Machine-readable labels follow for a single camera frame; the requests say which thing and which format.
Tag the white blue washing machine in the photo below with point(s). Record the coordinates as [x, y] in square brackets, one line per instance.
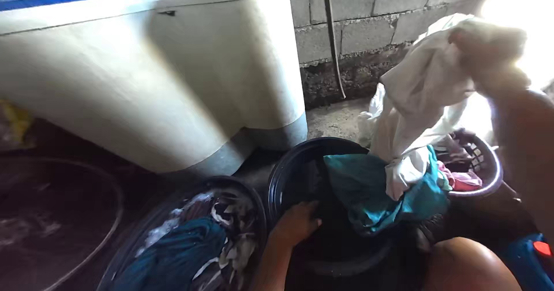
[130, 79]

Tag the pile of wet clothes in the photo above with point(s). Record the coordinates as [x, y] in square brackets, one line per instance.
[186, 250]

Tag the large dark round tub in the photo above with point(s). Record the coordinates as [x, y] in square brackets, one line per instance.
[65, 221]

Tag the pile of pink clothes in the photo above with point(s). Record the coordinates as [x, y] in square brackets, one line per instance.
[465, 181]

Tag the black basin with soapy rim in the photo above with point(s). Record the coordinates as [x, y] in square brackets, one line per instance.
[257, 200]

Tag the person's left forearm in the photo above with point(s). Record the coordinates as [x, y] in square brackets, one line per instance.
[275, 263]

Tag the person's legs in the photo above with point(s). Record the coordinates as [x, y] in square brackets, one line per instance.
[469, 265]

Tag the round plastic laundry basket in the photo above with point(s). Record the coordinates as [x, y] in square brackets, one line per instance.
[494, 174]

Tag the white and teal garment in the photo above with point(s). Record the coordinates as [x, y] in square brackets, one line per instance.
[415, 100]

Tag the blue container with red cap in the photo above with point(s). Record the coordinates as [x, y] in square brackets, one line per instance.
[526, 256]

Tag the yellow plastic packet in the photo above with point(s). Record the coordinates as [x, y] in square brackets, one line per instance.
[16, 120]

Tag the person's right fingers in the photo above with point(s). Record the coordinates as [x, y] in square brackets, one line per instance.
[489, 35]

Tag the round black basin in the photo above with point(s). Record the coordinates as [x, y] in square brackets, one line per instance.
[331, 263]

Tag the person's left thumb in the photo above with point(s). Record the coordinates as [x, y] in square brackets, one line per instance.
[316, 224]

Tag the person's left fingers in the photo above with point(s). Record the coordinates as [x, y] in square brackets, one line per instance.
[308, 206]

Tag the white plastic bag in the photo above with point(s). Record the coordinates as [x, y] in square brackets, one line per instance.
[373, 111]

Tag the person's right hand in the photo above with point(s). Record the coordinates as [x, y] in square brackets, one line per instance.
[491, 57]

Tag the person's left hand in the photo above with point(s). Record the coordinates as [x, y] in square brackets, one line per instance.
[293, 225]

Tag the person's right forearm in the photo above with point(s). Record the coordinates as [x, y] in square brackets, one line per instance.
[521, 139]

